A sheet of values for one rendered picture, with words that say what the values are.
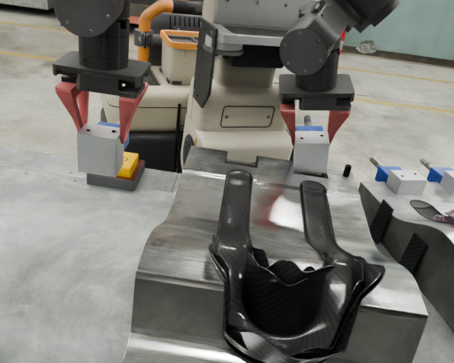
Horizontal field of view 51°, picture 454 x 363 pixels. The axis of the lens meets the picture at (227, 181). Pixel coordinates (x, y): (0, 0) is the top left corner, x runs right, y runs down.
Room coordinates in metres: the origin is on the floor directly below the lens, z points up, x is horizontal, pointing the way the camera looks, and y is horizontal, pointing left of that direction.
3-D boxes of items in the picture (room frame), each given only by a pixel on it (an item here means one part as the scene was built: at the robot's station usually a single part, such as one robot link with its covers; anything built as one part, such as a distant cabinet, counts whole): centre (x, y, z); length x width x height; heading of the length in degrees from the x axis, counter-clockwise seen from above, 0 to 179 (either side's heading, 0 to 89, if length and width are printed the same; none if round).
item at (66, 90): (0.56, 0.18, 0.99); 0.07 x 0.07 x 0.09; 0
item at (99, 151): (0.60, 0.17, 0.93); 0.13 x 0.05 x 0.05; 179
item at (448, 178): (0.80, -0.39, 0.86); 0.13 x 0.05 x 0.05; 17
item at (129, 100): (0.56, 0.15, 0.99); 0.07 x 0.07 x 0.09; 0
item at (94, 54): (0.56, 0.17, 1.06); 0.10 x 0.07 x 0.07; 90
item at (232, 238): (0.46, -0.07, 0.92); 0.35 x 0.16 x 0.09; 0
